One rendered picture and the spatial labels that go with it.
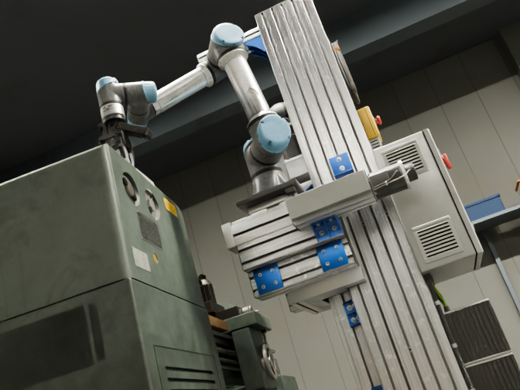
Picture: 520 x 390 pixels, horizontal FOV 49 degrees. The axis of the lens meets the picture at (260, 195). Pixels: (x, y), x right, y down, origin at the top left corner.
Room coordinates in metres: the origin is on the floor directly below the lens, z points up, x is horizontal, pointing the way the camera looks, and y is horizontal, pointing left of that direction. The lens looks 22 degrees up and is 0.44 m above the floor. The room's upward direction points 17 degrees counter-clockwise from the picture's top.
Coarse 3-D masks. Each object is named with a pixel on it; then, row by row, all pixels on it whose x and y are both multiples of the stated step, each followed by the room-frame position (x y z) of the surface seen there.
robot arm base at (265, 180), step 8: (272, 168) 1.82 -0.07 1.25; (280, 168) 1.85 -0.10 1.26; (256, 176) 1.83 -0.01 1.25; (264, 176) 1.82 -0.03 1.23; (272, 176) 1.81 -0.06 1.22; (280, 176) 1.83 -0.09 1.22; (256, 184) 1.83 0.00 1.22; (264, 184) 1.81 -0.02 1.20; (272, 184) 1.80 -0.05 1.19; (256, 192) 1.82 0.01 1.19
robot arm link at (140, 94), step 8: (128, 88) 1.56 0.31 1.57; (136, 88) 1.57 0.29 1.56; (144, 88) 1.58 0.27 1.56; (152, 88) 1.59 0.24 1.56; (128, 96) 1.57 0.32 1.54; (136, 96) 1.58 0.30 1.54; (144, 96) 1.59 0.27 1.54; (152, 96) 1.61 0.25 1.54; (128, 104) 1.61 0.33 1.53; (136, 104) 1.62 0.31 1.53; (144, 104) 1.63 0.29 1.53; (136, 112) 1.67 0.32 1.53; (144, 112) 1.68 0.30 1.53
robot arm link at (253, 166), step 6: (246, 144) 1.83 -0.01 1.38; (246, 150) 1.84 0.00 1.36; (246, 156) 1.85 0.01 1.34; (252, 156) 1.79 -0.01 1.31; (252, 162) 1.82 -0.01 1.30; (258, 162) 1.80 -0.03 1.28; (276, 162) 1.83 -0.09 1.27; (252, 168) 1.83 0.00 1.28; (258, 168) 1.82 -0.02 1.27; (264, 168) 1.82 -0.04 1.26; (252, 174) 1.84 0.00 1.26
